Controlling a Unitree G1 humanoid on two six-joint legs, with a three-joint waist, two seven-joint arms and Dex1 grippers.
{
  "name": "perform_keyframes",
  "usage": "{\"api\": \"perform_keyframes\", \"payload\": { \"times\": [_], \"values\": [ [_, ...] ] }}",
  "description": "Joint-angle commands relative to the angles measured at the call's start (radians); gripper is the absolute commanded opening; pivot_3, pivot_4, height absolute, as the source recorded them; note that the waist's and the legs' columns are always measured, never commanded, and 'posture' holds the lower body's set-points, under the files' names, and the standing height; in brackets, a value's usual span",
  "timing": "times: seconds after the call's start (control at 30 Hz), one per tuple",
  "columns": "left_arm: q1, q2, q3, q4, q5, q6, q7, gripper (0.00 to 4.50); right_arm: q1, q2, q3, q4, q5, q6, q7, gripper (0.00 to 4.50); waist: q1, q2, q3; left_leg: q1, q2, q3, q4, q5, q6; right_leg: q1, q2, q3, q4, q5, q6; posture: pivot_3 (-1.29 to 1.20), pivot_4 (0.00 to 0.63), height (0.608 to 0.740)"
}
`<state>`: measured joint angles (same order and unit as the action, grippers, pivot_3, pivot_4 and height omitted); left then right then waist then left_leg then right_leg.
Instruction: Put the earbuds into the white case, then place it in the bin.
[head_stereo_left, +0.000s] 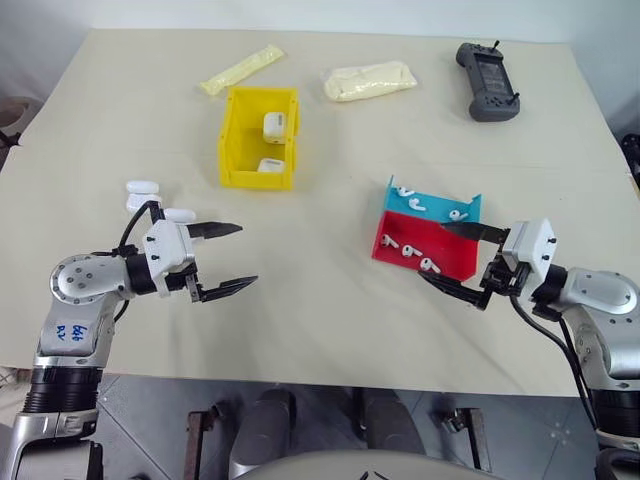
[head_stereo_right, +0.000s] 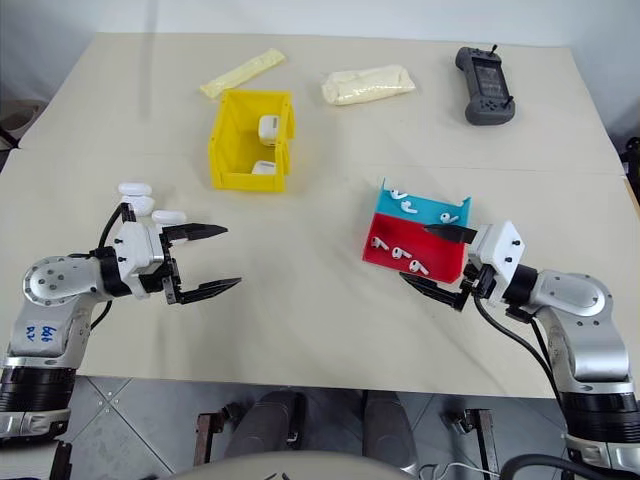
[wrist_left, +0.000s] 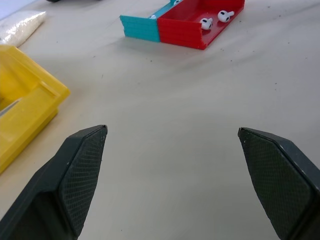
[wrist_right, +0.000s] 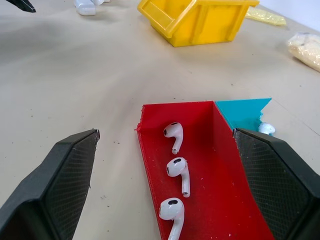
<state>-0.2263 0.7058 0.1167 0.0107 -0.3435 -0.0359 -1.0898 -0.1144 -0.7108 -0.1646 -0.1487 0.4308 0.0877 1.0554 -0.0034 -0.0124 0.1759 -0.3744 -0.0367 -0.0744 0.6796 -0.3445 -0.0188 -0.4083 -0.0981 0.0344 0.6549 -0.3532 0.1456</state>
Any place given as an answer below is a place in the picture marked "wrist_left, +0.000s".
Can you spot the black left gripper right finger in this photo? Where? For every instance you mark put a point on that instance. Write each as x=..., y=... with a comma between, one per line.
x=280, y=185

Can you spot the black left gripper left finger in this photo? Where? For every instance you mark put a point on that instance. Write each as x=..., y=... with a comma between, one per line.
x=62, y=190

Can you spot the yellow plastic bin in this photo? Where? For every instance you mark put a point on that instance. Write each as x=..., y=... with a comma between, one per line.
x=22, y=100

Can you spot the clear bag of white granules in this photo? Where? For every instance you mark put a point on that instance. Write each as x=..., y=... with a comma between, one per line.
x=18, y=26

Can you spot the white earbud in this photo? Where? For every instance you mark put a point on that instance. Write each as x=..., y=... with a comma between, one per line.
x=224, y=15
x=207, y=23

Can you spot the teal plastic tray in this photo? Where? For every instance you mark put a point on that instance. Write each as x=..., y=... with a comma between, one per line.
x=143, y=26

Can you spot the red plastic tray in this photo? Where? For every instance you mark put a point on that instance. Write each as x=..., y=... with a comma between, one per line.
x=192, y=23

